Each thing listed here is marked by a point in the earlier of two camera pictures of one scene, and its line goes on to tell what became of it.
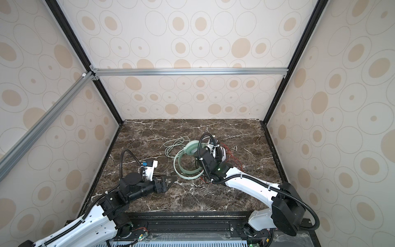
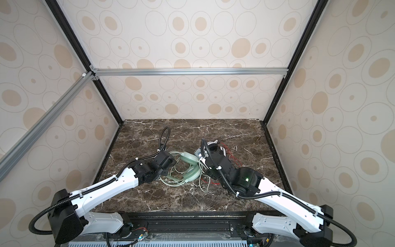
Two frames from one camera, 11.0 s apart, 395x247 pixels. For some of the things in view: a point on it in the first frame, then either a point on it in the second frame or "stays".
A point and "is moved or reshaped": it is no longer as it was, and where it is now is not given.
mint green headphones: x=190 y=148 is moved or reshaped
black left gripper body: x=155 y=185 -> x=164 y=171
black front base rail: x=134 y=225 stays
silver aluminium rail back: x=97 y=71 stays
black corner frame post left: x=59 y=13 stays
